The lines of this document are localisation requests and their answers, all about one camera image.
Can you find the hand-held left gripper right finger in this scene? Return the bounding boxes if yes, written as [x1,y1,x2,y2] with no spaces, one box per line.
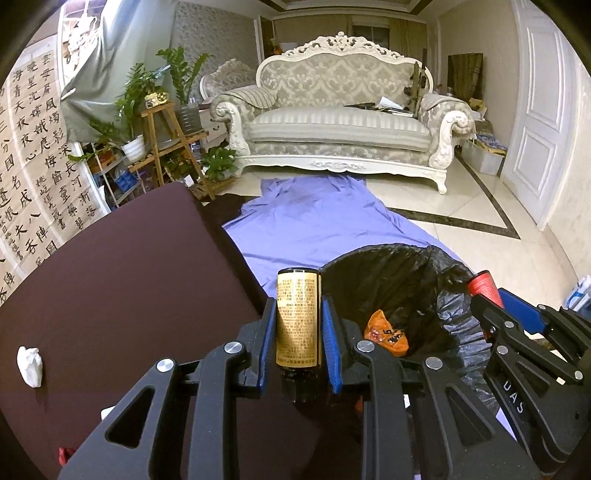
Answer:
[321,295,541,480]

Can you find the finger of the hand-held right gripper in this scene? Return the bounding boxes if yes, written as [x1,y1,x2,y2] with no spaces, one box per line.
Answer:
[471,295,514,365]
[501,289,591,385]

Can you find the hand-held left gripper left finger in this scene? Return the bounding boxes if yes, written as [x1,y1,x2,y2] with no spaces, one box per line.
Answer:
[58,298,278,480]

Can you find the red cylindrical container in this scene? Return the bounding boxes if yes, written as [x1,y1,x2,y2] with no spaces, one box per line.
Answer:
[467,271,505,308]

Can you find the dark bottle with yellow label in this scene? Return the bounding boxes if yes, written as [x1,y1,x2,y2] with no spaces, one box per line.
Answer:
[276,268,321,404]

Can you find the orange plastic bag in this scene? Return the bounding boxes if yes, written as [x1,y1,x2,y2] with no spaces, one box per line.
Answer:
[363,309,411,357]

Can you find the trash bin with black bag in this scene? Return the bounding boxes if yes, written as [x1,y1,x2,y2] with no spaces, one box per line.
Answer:
[320,244,502,416]

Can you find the purple floor cloth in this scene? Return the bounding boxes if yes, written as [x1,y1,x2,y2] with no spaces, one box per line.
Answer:
[222,175,468,302]

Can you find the dark brown table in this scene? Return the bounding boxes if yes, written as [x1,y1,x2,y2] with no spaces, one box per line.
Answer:
[0,182,324,480]

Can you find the clear plastic storage box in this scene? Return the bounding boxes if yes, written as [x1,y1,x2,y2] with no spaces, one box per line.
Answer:
[462,137,507,176]

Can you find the small bushy green plant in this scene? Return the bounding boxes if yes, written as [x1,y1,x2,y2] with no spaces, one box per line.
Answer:
[199,145,238,182]

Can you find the white panel door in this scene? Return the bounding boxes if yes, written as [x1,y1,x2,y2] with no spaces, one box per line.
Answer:
[501,0,574,232]

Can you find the ornate white sofa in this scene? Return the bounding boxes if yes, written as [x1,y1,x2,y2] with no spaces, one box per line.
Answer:
[210,31,476,195]

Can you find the metal rack with blue crates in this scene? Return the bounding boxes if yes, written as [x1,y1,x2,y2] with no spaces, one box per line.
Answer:
[81,143,145,212]

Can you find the wooden plant stand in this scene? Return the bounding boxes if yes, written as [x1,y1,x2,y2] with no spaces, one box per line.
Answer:
[128,102,234,201]

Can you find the leafy plant in white pot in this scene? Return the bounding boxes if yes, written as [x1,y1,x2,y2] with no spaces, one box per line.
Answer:
[89,62,160,163]

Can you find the crumpled white tissue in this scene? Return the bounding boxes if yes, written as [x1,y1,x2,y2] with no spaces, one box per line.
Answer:
[17,346,44,387]

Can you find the papers and books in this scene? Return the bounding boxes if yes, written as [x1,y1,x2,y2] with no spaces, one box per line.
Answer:
[344,96,416,114]

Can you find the dark leaning panel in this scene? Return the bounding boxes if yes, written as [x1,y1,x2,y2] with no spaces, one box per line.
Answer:
[448,52,484,100]

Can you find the toy rifle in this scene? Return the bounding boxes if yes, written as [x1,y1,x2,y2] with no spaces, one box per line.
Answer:
[404,48,433,114]

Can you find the ornate white armchair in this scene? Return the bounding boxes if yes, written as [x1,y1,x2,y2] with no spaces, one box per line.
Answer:
[199,59,257,100]

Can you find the tall plant in grey pot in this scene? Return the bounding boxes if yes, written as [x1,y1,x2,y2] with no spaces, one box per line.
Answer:
[157,46,211,132]

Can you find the grey hanging cloth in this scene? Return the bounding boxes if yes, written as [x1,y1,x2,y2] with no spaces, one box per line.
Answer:
[60,0,182,145]

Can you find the calligraphy wall scroll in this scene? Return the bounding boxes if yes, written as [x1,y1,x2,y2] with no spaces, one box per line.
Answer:
[0,34,100,306]

